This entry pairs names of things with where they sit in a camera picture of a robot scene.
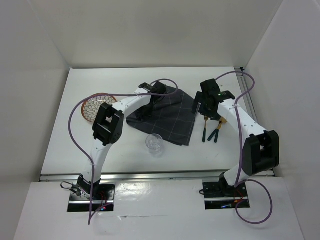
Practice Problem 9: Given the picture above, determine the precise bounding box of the dark checked cloth napkin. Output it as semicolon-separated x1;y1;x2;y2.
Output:
126;89;196;146

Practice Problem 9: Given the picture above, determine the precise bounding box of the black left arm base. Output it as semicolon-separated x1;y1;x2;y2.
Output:
60;181;116;213

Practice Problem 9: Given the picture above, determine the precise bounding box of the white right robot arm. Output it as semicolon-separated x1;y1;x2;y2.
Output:
192;91;280;196

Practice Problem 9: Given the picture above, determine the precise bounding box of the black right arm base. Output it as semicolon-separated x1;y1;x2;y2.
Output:
198;182;251;210

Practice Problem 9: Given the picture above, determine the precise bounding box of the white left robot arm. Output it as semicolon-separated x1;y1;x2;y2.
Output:
77;82;167;200

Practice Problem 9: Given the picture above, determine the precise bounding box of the clear plastic cup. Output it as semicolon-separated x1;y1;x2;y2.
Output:
145;134;164;157

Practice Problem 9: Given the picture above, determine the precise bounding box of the floral plate orange rim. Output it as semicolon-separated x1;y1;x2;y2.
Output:
81;93;117;123

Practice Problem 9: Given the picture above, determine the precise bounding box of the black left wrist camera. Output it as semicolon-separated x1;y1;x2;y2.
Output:
151;82;167;96

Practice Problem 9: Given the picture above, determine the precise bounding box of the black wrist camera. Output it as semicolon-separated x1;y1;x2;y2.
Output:
200;78;221;95
151;82;167;96

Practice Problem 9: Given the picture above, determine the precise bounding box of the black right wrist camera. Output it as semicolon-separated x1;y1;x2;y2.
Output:
200;78;221;95

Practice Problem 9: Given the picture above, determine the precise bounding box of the gold fork green handle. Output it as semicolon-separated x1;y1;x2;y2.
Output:
202;116;209;143

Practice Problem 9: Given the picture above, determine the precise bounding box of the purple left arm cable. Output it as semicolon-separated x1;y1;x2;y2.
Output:
67;78;180;226

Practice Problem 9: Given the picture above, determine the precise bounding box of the gold spoon green handle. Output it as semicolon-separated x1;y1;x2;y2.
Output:
212;117;227;143

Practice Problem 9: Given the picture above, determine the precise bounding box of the gold knife green handle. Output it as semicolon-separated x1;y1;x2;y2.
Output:
207;120;223;143

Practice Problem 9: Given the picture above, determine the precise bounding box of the aluminium right side rail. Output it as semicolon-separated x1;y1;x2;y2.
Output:
234;66;258;121

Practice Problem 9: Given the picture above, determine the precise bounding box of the aluminium front table rail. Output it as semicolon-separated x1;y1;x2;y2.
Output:
39;168;276;182

